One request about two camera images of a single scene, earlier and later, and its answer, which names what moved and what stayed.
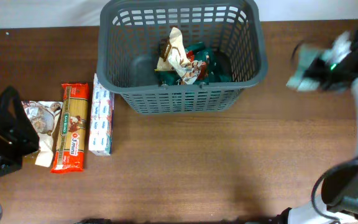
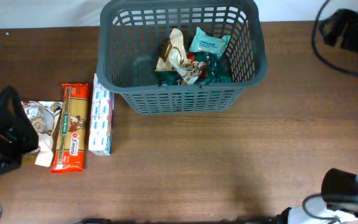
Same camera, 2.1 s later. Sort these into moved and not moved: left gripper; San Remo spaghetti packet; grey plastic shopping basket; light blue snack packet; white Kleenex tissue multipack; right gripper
Moved: light blue snack packet; right gripper
Not moved: grey plastic shopping basket; white Kleenex tissue multipack; San Remo spaghetti packet; left gripper
